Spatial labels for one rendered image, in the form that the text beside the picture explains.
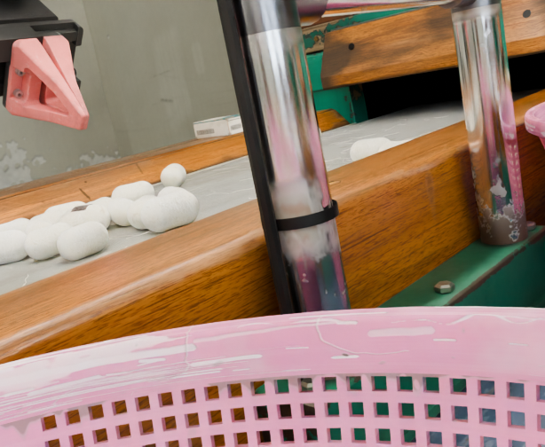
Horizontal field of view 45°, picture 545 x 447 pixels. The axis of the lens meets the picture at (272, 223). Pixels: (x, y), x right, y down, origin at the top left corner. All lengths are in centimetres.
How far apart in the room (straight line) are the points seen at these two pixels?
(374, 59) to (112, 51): 205
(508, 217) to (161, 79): 224
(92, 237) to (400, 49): 49
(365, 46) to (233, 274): 60
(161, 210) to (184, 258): 17
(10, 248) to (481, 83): 27
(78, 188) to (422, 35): 40
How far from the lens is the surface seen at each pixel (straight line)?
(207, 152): 70
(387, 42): 78
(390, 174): 30
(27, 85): 58
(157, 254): 23
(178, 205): 39
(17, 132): 267
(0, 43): 57
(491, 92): 33
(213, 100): 230
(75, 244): 37
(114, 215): 44
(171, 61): 245
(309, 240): 21
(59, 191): 61
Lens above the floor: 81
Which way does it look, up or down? 12 degrees down
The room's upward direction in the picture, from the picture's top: 11 degrees counter-clockwise
